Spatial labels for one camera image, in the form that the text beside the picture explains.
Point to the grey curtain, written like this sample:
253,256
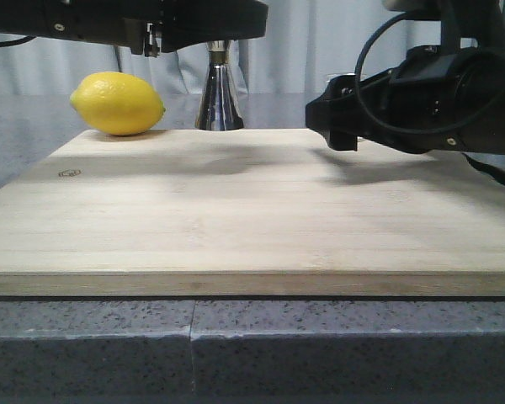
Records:
306,43

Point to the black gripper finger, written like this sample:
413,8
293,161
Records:
186,23

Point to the wooden cutting board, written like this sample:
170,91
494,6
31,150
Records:
250,212

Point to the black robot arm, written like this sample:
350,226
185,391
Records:
463,24

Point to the yellow lemon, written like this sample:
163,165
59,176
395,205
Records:
118,104

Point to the steel double jigger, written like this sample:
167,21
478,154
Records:
218,109

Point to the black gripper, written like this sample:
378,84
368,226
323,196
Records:
136,25
452,102

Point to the small glass beaker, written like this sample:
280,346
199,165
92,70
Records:
343,113

